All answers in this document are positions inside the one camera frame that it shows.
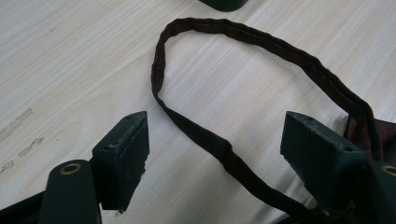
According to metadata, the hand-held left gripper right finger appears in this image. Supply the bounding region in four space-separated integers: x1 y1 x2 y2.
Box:
279 110 375 217

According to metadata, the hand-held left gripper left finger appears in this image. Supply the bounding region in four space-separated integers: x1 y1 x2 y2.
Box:
92 110 150 214

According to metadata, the dark brown bow tie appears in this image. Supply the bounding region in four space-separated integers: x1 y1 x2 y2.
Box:
150 17 396 224

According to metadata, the black metal rack wooden base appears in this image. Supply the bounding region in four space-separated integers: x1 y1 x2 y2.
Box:
199 0 250 13

